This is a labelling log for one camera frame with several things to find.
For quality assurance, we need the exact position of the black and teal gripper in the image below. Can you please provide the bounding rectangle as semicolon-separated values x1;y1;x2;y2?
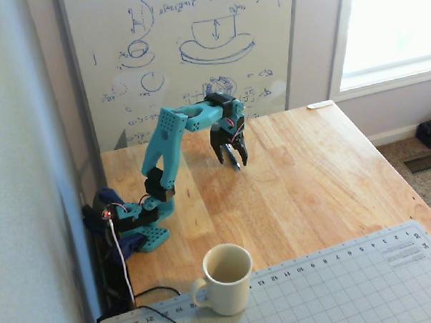
208;98;250;167

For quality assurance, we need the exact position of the dark blue pen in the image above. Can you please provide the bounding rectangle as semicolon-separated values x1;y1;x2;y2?
225;142;242;172

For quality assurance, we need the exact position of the cream ceramic mug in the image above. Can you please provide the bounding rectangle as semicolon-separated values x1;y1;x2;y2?
188;242;256;318

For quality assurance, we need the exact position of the whiteboard with blue drawings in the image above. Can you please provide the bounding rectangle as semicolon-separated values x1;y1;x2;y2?
52;0;305;156

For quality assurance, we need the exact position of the small white strip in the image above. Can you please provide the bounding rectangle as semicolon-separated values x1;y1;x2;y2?
306;100;335;110

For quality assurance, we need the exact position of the dark blue table clamp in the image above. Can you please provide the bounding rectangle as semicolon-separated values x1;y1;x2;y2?
81;186;147;268

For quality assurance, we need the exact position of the grey gridded cutting mat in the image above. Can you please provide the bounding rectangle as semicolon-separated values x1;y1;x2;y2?
92;219;431;323

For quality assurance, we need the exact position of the floor air vent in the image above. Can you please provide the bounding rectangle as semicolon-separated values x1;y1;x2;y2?
402;154;431;176

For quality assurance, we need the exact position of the white framed window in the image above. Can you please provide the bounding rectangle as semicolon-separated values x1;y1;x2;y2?
324;0;431;103

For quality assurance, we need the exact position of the black box on floor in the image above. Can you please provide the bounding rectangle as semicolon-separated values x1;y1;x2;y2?
415;118;431;151

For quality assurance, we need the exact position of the white cable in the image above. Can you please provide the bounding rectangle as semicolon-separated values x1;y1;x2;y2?
109;217;137;310

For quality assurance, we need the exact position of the curved black cable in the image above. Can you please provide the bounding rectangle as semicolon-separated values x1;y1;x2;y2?
132;284;182;299

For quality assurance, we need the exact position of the long black cable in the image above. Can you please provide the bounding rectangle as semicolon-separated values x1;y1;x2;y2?
134;304;192;323

